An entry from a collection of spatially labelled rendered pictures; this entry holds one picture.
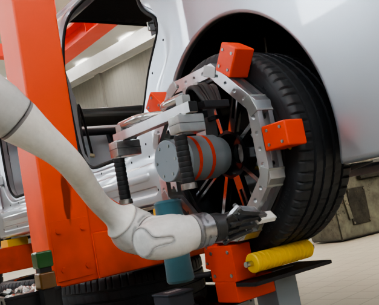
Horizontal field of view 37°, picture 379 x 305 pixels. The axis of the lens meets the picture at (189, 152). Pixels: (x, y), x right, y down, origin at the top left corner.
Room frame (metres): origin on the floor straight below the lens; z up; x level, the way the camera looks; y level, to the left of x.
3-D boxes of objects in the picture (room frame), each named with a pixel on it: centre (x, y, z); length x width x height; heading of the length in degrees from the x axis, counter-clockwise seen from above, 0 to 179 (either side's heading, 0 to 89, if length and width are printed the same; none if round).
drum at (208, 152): (1.75, -0.01, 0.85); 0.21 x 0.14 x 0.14; 128
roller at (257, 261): (1.76, -0.22, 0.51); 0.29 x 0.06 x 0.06; 128
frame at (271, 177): (1.79, -0.07, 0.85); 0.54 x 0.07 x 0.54; 38
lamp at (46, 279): (1.38, 0.39, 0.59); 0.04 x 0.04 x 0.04; 38
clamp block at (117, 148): (1.80, 0.20, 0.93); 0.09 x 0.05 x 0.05; 128
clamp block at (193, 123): (1.53, -0.01, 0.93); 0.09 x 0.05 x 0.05; 128
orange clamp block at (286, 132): (1.54, -0.26, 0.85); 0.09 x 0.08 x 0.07; 38
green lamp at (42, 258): (1.38, 0.39, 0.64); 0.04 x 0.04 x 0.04; 38
